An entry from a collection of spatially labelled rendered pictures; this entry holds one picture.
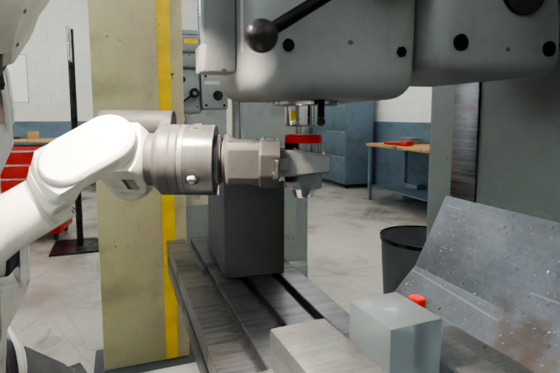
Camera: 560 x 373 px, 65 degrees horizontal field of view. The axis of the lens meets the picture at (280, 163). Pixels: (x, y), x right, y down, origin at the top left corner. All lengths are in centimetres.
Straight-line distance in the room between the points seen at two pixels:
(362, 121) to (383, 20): 745
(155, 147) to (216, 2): 18
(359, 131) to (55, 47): 598
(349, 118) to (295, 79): 736
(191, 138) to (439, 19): 30
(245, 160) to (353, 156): 738
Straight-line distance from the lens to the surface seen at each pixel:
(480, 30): 54
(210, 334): 68
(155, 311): 244
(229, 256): 86
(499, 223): 80
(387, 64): 49
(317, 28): 45
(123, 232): 230
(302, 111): 52
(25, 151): 507
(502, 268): 77
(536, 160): 76
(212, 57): 50
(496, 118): 81
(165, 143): 52
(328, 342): 42
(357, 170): 794
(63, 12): 975
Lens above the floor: 129
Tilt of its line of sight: 6 degrees down
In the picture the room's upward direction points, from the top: straight up
